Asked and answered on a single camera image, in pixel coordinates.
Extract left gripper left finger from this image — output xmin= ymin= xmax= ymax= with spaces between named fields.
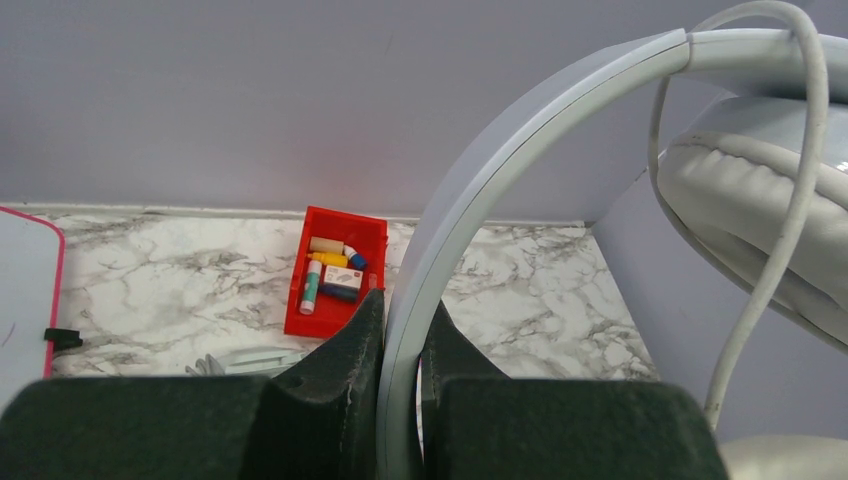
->
xmin=1 ymin=289 xmax=384 ymax=479

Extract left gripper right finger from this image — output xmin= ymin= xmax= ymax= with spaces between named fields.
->
xmin=421 ymin=306 xmax=727 ymax=479

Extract grey white gaming headset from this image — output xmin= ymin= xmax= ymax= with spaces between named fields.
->
xmin=185 ymin=347 xmax=308 ymax=377

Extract white headphones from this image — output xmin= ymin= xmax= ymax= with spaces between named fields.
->
xmin=376 ymin=27 xmax=848 ymax=480

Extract white headphone cable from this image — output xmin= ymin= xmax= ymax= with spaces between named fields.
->
xmin=647 ymin=0 xmax=831 ymax=432

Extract white small box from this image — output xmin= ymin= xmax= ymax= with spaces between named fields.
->
xmin=322 ymin=266 xmax=363 ymax=292

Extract white green glue stick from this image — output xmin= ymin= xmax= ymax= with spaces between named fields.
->
xmin=299 ymin=260 xmax=323 ymax=315

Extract red plastic bin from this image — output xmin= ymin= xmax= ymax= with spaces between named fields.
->
xmin=283 ymin=206 xmax=388 ymax=339

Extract yellow marker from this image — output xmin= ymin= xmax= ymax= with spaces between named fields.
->
xmin=307 ymin=252 xmax=348 ymax=268

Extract beige eraser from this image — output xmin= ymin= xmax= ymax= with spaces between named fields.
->
xmin=309 ymin=236 xmax=345 ymax=255

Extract pink framed whiteboard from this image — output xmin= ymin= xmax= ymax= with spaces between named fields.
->
xmin=1 ymin=207 xmax=83 ymax=407

